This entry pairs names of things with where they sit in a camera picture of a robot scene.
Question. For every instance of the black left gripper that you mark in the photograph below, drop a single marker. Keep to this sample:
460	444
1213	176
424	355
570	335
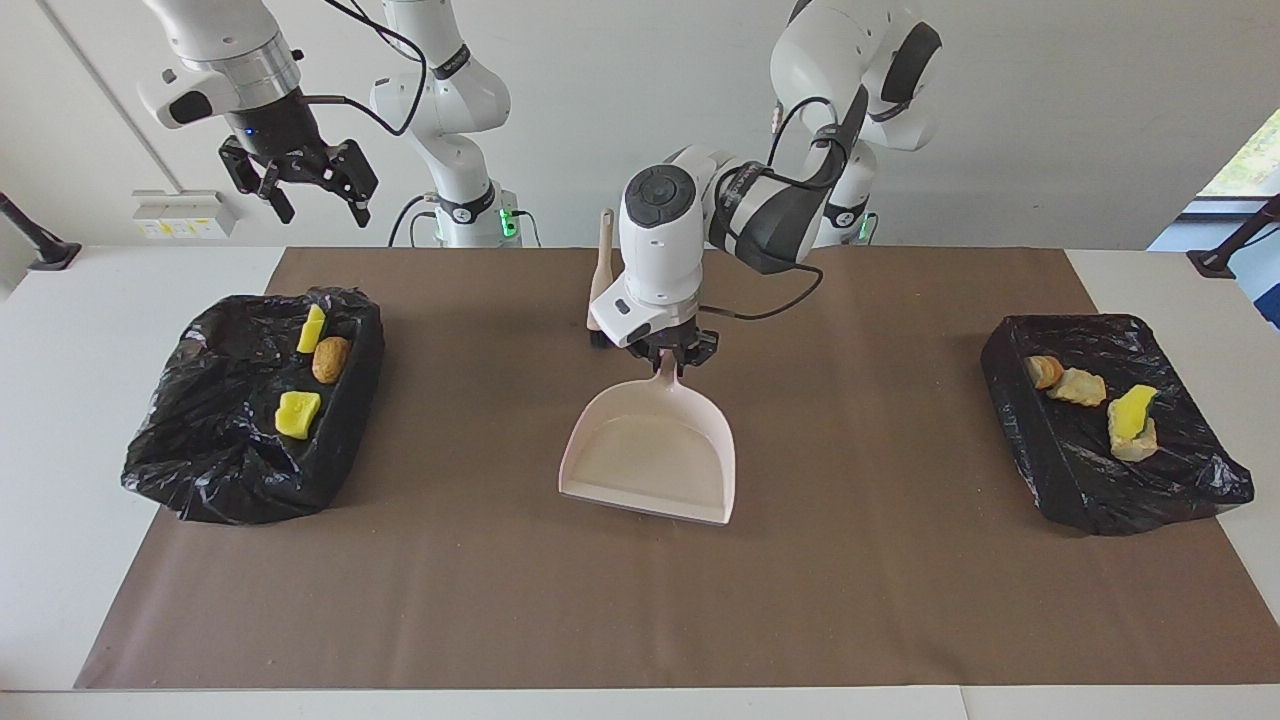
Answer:
672	340

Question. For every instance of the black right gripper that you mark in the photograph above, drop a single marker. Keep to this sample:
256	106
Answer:
285	140

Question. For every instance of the pale pink plastic dustpan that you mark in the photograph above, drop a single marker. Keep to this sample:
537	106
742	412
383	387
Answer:
650	450

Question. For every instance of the beige hand brush black bristles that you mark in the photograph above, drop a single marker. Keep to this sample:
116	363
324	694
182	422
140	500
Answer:
603	270

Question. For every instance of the yellow green scouring sponge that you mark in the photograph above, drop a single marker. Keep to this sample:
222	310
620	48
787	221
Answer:
312	330

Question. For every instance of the brown toy bread roll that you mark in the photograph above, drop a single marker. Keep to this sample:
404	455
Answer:
331	360

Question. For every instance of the yellow sponge piece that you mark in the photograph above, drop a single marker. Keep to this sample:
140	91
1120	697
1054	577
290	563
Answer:
1133	412
298	414

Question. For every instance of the orange toy croissant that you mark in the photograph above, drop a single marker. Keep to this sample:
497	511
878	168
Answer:
1044	371
1080	387

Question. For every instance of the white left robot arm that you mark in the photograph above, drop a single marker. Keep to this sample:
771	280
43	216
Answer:
690	230

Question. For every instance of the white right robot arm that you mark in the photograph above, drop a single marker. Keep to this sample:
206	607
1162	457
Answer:
450	100

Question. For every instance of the bin with loose black bag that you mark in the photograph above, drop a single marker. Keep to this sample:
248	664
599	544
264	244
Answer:
220	450

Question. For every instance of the bin with tight black bag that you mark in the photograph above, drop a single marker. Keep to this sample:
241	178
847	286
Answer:
1100	470

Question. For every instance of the brown paper table mat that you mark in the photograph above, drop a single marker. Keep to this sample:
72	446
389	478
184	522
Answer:
640	620

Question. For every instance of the window with green view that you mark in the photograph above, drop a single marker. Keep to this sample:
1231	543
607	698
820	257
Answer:
1250	160

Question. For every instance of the white wall socket box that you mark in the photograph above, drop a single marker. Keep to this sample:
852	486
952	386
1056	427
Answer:
185	213

